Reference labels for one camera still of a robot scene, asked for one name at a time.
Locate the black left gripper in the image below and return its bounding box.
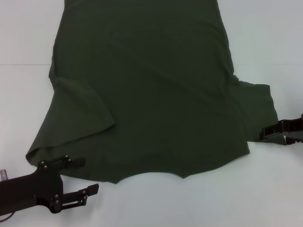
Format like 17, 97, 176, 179
0, 155, 99, 215

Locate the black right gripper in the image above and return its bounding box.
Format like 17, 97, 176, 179
259, 113, 303, 145

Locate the dark green t-shirt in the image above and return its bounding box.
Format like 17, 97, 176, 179
25, 0, 286, 185

